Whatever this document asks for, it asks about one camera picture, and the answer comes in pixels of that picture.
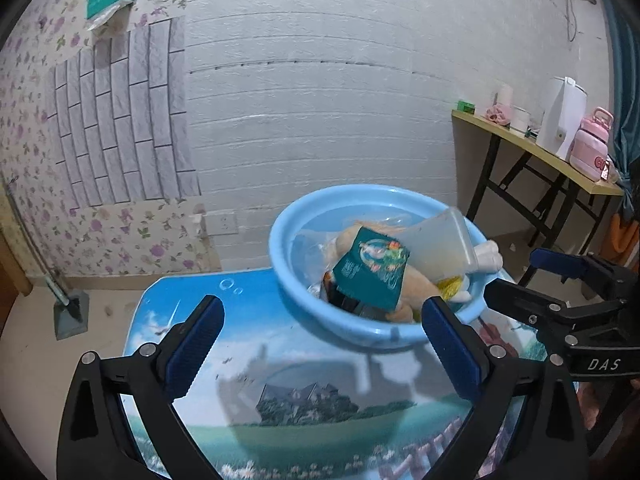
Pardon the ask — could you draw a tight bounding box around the white electric kettle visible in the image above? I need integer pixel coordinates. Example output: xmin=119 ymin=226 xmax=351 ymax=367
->
xmin=536 ymin=77 xmax=588 ymax=162

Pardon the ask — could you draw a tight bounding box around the light blue plastic basin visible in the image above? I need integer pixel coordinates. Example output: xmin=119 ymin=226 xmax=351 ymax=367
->
xmin=268 ymin=183 xmax=490 ymax=351

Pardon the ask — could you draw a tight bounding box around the pink floral item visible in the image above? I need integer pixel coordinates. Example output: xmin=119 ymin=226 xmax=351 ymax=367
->
xmin=484 ymin=103 xmax=512 ymax=127

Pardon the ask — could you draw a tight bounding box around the grey dustpan with handle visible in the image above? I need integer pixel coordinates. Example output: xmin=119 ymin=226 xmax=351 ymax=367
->
xmin=1 ymin=177 xmax=89 ymax=340

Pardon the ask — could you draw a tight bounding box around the white tall cup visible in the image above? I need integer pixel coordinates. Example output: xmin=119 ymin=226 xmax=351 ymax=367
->
xmin=496 ymin=84 xmax=514 ymax=107

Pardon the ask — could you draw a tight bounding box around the pink thermos bottle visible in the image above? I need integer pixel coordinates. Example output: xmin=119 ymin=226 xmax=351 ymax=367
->
xmin=570 ymin=107 xmax=614 ymax=182

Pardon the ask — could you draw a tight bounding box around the dark green snack packet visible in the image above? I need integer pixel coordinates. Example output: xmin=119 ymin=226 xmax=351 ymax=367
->
xmin=330 ymin=226 xmax=410 ymax=314

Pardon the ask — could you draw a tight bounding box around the yellow top side table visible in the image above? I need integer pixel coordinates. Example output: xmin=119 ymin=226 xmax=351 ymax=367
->
xmin=451 ymin=110 xmax=624 ymax=256

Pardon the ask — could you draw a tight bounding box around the white wall socket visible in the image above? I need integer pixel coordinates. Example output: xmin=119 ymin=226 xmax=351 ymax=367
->
xmin=203 ymin=210 xmax=239 ymax=236

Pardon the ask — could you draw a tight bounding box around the green small box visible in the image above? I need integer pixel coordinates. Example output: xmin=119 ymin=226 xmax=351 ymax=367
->
xmin=456 ymin=100 xmax=475 ymax=115

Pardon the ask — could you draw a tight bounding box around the teal curtain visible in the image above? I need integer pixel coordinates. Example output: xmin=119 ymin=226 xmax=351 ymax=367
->
xmin=602 ymin=0 xmax=639 ymax=209

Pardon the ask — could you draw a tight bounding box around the tan plush dog toy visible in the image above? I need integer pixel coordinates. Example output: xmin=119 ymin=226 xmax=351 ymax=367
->
xmin=322 ymin=221 xmax=439 ymax=324

